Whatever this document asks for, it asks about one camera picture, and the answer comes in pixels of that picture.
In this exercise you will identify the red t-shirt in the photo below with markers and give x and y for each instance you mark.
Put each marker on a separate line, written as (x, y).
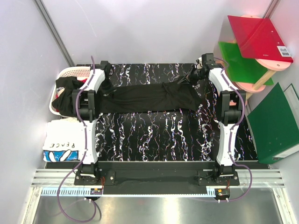
(83, 82)

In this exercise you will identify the dark green ring binder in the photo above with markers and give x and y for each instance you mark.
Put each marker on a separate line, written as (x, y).
(274, 128)

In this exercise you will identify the white folded peace t-shirt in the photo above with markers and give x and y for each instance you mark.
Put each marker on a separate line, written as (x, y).
(65, 141)

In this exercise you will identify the white plastic laundry basket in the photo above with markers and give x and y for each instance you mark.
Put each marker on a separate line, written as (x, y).
(81, 72)

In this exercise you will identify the aluminium frame rail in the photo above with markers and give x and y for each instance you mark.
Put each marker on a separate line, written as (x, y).
(60, 182)

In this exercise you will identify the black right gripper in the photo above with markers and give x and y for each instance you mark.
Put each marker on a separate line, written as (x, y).
(184, 81)

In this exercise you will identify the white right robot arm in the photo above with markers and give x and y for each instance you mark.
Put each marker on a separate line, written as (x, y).
(230, 108)

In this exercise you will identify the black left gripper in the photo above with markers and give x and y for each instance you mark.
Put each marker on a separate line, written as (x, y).
(108, 92)

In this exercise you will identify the light green plastic folder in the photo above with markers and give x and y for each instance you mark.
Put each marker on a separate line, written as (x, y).
(244, 70)

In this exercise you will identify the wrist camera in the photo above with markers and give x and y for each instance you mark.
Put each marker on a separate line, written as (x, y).
(205, 60)
(106, 67)

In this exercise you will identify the pink wooden tiered shelf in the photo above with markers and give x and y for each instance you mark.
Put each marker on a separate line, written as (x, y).
(272, 66)

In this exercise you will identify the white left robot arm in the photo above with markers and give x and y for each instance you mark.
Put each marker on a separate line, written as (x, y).
(87, 111)

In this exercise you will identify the black printed t-shirt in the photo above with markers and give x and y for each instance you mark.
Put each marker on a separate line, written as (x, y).
(149, 97)

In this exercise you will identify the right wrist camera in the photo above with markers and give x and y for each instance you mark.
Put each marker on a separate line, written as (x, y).
(205, 60)

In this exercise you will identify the red plastic folder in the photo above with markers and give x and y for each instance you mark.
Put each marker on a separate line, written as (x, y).
(257, 38)

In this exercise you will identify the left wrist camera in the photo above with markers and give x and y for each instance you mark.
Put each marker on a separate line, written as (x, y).
(106, 67)

